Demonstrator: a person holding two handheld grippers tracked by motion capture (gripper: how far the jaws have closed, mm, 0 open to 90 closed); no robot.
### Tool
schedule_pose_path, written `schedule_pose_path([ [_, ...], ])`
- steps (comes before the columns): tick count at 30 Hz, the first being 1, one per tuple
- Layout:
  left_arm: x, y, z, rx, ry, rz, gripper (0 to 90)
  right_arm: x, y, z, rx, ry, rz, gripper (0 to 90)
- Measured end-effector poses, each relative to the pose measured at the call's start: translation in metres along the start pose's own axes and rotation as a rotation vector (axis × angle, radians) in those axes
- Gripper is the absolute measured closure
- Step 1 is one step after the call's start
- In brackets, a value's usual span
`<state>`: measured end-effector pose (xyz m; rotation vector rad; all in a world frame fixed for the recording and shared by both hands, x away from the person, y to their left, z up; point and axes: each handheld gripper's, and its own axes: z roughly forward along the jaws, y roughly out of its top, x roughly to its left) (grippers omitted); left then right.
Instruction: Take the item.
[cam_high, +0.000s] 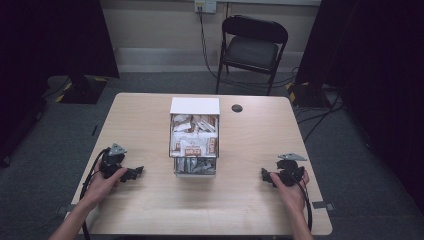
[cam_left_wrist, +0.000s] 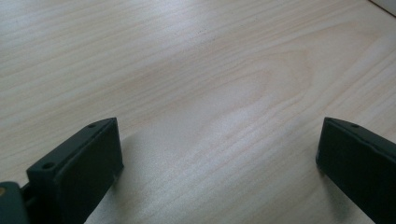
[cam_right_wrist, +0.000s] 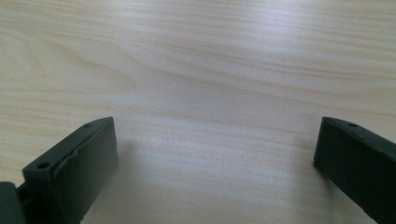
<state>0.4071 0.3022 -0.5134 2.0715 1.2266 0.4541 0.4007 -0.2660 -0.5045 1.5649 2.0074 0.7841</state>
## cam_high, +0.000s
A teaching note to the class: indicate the large white drawer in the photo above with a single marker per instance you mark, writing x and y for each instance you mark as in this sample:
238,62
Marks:
171,146

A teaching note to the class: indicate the black stand base striped tape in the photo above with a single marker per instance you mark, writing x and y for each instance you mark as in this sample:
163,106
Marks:
308,95

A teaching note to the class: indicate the grey tape tab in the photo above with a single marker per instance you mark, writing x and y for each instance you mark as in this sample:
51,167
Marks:
65,209
323,205

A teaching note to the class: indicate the pile of white brown packets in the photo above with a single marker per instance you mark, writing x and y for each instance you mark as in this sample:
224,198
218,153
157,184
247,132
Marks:
195,138

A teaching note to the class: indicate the dark curtain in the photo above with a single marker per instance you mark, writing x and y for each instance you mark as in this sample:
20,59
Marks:
40,50
376,66

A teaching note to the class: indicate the pile of silver packets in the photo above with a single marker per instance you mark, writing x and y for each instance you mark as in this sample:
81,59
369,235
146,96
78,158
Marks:
195,165

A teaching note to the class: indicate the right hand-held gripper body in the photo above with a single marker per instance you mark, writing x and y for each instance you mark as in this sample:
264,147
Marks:
289,171

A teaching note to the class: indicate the person's right hand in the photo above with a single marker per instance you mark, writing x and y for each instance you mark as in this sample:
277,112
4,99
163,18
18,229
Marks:
293,196

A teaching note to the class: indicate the white wall outlet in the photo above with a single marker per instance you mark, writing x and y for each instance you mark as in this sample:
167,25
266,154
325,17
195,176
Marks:
205,5

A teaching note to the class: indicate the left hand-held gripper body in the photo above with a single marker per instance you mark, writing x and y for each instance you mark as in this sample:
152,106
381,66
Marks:
111,163

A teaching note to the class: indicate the white box of packets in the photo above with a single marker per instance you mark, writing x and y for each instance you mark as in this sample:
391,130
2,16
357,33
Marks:
195,106

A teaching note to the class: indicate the black folding chair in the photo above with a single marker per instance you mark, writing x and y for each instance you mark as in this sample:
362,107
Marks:
251,51

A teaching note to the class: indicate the small clear drawer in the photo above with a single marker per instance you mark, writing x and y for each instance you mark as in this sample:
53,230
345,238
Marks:
195,174

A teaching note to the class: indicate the small dark floor strip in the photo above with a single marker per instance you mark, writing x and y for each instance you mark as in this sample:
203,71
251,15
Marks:
95,130

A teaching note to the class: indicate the person's left hand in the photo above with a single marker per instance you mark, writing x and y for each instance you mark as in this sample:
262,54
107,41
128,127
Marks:
100,188

